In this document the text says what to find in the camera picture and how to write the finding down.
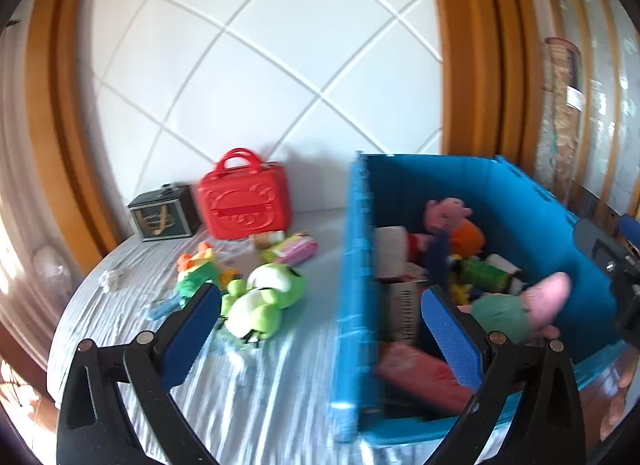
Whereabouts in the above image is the orange green plush toy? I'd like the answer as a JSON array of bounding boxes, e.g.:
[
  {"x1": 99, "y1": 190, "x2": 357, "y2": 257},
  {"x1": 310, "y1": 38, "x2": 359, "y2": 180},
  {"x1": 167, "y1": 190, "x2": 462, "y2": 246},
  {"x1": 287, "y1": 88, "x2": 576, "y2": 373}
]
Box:
[{"x1": 175, "y1": 241, "x2": 238, "y2": 298}]

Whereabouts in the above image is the crumpled white tissue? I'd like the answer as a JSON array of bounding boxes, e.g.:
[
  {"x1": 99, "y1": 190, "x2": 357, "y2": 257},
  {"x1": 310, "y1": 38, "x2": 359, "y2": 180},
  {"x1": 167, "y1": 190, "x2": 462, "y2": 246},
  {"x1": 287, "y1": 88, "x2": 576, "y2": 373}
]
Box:
[{"x1": 99, "y1": 269, "x2": 126, "y2": 292}]

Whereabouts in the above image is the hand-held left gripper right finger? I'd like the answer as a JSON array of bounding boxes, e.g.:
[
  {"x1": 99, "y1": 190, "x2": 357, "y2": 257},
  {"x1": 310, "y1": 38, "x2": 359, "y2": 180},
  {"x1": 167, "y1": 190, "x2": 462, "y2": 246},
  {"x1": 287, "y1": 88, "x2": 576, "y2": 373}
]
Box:
[{"x1": 420, "y1": 285, "x2": 587, "y2": 465}]

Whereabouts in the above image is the beige curtain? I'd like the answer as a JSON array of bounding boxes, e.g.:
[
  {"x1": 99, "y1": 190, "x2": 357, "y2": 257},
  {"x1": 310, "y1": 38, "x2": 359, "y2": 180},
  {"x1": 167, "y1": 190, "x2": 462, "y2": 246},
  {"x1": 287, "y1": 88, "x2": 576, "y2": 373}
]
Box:
[{"x1": 0, "y1": 20, "x2": 56, "y2": 336}]

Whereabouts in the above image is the round desktop with striped cloth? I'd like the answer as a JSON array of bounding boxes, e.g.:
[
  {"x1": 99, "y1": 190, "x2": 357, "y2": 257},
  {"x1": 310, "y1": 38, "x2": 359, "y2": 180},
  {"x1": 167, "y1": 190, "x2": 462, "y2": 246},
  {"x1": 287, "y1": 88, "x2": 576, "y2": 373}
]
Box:
[{"x1": 47, "y1": 207, "x2": 451, "y2": 465}]

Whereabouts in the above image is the green can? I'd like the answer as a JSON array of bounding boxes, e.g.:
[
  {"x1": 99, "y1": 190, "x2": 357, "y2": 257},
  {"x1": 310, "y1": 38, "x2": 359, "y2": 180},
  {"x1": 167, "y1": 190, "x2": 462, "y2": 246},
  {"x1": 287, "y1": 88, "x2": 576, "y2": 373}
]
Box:
[{"x1": 460, "y1": 255, "x2": 523, "y2": 293}]

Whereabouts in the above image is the clear plastic bag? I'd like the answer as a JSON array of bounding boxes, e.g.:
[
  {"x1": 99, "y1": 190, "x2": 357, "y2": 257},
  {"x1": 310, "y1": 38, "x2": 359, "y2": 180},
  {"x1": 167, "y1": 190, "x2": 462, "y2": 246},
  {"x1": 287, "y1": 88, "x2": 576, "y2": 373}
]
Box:
[{"x1": 32, "y1": 244, "x2": 73, "y2": 298}]

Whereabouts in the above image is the white box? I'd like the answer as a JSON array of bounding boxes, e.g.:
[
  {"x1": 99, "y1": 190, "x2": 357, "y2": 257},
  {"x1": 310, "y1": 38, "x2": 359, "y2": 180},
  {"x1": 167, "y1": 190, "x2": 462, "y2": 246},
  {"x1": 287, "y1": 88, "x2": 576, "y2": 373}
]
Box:
[{"x1": 374, "y1": 226, "x2": 411, "y2": 278}]

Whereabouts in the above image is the blue plastic storage crate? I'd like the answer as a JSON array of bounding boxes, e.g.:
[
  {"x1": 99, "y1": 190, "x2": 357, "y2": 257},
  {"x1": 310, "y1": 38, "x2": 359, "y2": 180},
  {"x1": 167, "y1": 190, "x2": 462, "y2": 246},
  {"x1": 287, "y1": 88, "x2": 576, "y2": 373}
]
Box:
[{"x1": 332, "y1": 150, "x2": 640, "y2": 448}]

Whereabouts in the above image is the teal and pink plush toy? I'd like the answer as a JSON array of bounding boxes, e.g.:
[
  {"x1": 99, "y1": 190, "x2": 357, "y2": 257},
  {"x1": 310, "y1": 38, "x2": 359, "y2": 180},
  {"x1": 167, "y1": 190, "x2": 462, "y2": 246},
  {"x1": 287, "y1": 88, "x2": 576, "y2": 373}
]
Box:
[{"x1": 460, "y1": 272, "x2": 573, "y2": 346}]

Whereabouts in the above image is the red pink box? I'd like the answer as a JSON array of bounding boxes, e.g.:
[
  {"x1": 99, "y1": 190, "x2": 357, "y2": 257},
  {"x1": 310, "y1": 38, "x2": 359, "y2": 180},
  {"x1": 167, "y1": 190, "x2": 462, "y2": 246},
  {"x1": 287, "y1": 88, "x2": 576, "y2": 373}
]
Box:
[{"x1": 375, "y1": 345, "x2": 473, "y2": 413}]

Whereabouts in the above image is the red plastic toy suitcase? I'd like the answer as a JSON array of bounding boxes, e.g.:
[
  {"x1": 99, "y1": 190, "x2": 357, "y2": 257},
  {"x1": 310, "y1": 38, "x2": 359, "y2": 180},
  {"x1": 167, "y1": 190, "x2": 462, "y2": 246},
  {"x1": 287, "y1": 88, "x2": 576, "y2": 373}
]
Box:
[{"x1": 197, "y1": 147, "x2": 292, "y2": 241}]

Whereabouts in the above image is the grey patterned box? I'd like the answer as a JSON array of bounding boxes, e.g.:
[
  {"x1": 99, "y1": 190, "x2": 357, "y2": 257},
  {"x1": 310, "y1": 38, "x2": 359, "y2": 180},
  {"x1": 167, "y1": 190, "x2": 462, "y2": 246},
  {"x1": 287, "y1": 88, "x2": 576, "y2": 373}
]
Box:
[{"x1": 380, "y1": 280, "x2": 431, "y2": 346}]

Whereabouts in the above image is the black gift box gold ribbon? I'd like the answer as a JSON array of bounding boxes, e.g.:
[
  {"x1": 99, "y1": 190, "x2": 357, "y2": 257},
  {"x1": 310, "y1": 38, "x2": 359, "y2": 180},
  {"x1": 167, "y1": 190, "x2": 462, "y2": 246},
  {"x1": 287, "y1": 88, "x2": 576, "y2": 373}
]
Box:
[{"x1": 127, "y1": 184, "x2": 201, "y2": 243}]

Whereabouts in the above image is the green frog plush toy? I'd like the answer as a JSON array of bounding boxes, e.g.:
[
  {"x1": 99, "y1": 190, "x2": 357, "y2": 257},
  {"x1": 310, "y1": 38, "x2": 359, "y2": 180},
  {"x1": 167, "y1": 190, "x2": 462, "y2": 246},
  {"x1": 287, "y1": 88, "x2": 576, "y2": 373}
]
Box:
[{"x1": 220, "y1": 262, "x2": 308, "y2": 343}]

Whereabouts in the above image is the pink tissue pack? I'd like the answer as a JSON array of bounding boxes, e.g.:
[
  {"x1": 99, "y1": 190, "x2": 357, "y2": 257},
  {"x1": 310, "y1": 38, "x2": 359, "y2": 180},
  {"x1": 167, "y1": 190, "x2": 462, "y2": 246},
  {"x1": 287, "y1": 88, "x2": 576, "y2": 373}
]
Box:
[{"x1": 267, "y1": 231, "x2": 319, "y2": 266}]

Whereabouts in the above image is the rolled patterned carpet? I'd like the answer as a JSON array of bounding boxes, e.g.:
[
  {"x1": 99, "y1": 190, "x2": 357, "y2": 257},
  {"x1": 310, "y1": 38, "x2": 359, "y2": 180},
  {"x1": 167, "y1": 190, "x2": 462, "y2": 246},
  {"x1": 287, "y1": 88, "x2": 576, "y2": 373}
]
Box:
[{"x1": 535, "y1": 37, "x2": 583, "y2": 196}]

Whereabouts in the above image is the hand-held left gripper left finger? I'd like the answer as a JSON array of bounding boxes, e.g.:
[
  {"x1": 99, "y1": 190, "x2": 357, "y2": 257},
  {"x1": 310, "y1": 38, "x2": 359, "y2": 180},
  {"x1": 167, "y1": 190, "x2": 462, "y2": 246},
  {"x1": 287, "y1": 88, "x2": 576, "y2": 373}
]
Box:
[{"x1": 55, "y1": 282, "x2": 223, "y2": 465}]

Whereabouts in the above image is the wooden arch frame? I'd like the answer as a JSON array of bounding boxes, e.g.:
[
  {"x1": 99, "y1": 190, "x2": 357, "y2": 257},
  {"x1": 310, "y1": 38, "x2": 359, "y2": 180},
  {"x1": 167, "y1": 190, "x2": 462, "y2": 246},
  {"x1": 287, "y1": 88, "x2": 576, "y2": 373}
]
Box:
[
  {"x1": 22, "y1": 0, "x2": 131, "y2": 246},
  {"x1": 425, "y1": 0, "x2": 551, "y2": 180}
]

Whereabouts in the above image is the pink pig plush orange dress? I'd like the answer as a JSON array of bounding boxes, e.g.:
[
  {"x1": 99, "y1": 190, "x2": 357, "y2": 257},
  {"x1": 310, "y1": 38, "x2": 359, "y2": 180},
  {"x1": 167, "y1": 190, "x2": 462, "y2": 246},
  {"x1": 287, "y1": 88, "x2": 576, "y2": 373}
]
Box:
[{"x1": 407, "y1": 196, "x2": 487, "y2": 258}]

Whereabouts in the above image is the patterned glass partition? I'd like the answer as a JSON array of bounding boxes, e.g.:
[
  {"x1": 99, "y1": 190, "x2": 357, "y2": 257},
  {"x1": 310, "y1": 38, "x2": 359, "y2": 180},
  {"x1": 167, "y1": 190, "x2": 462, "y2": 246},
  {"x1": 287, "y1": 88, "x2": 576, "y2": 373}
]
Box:
[{"x1": 540, "y1": 0, "x2": 640, "y2": 226}]

